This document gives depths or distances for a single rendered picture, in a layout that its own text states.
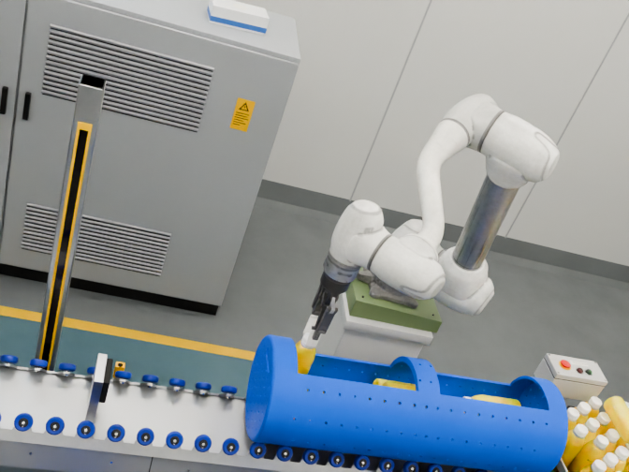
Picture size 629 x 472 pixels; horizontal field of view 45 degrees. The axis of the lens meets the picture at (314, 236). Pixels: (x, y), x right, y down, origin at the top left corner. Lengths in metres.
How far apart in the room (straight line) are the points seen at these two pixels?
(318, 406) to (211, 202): 1.71
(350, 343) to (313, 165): 2.38
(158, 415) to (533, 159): 1.22
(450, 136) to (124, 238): 1.97
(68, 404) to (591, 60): 3.77
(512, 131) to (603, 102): 3.03
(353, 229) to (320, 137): 3.01
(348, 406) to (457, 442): 0.33
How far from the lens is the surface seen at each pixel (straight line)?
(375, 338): 2.66
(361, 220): 1.79
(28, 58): 3.31
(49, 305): 2.33
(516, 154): 2.13
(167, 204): 3.53
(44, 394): 2.18
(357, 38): 4.55
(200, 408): 2.22
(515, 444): 2.25
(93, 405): 2.08
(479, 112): 2.17
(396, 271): 1.78
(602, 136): 5.27
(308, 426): 2.01
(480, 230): 2.35
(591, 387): 2.78
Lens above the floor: 2.54
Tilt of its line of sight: 32 degrees down
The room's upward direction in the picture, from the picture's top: 21 degrees clockwise
